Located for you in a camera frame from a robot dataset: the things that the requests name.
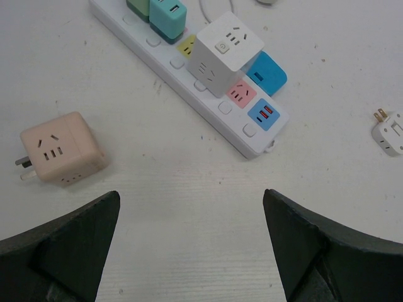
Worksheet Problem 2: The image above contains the green charger plug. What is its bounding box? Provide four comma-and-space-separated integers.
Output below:
126, 0, 150, 23

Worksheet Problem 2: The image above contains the white power strip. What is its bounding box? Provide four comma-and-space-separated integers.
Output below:
89, 1, 289, 159

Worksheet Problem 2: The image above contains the blue charger plug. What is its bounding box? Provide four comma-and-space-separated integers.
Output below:
246, 51, 288, 97

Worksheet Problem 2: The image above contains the white cube socket adapter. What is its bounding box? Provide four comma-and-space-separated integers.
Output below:
188, 11, 264, 98

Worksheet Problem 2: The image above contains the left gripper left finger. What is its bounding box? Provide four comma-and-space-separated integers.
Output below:
1, 191, 120, 301

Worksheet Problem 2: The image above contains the white round travel adapter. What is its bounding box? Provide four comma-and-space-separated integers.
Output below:
372, 108, 402, 157

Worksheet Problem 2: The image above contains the beige cube socket adapter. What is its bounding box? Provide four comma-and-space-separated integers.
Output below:
15, 111, 108, 186

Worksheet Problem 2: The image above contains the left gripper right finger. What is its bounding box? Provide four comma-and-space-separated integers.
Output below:
263, 189, 402, 301

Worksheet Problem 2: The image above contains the teal charger plug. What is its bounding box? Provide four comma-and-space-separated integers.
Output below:
149, 0, 187, 45

